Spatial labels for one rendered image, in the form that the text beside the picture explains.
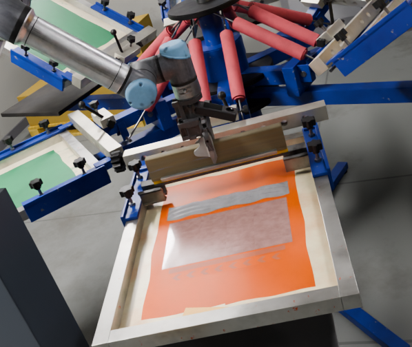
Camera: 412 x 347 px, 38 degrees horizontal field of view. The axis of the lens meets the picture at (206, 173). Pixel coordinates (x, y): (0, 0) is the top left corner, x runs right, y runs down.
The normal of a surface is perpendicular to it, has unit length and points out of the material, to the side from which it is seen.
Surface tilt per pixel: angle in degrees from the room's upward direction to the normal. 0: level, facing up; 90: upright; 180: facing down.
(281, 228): 0
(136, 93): 90
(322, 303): 90
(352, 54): 90
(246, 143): 90
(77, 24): 32
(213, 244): 0
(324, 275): 0
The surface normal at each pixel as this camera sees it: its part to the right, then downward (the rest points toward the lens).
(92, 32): 0.18, -0.69
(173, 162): -0.02, 0.48
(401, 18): -0.51, 0.54
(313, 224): -0.29, -0.84
